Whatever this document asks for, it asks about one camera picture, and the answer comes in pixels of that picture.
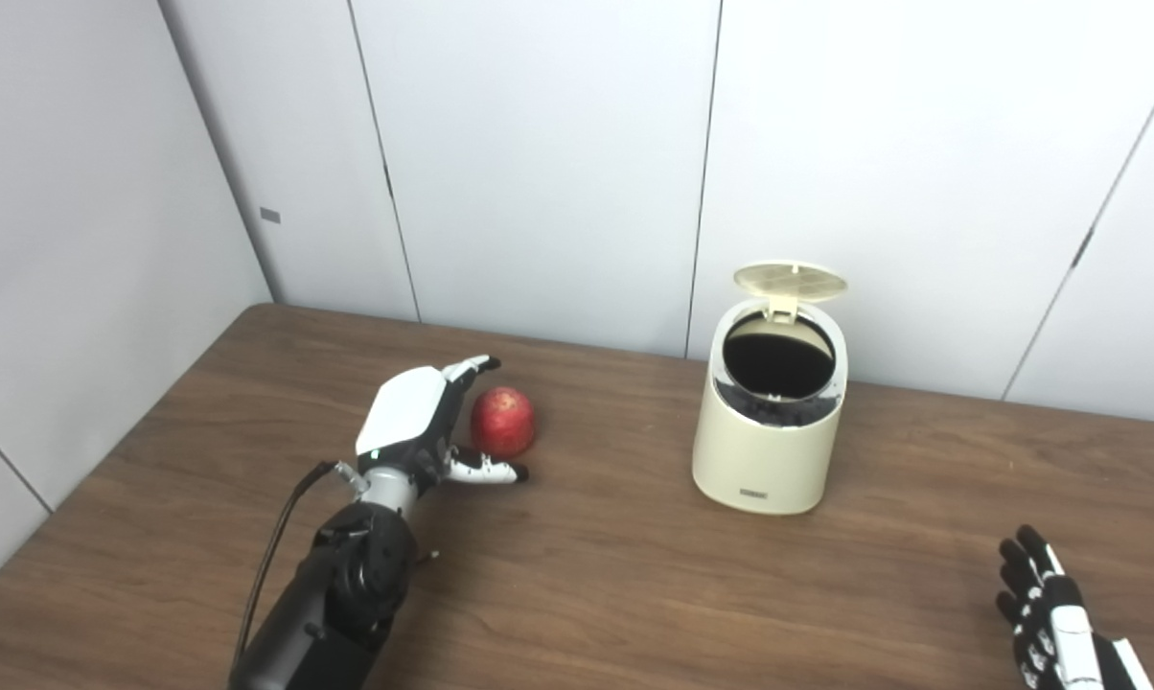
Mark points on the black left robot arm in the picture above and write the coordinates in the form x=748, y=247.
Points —
x=337, y=604

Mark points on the round cream bin lid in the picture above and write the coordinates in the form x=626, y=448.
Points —
x=788, y=278

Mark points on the red apple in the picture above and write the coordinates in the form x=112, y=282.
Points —
x=503, y=422

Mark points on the cream-colored desktop bin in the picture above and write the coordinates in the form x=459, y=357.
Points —
x=764, y=455

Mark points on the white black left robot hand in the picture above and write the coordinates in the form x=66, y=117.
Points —
x=404, y=412

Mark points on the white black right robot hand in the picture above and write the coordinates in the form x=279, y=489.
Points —
x=1066, y=632

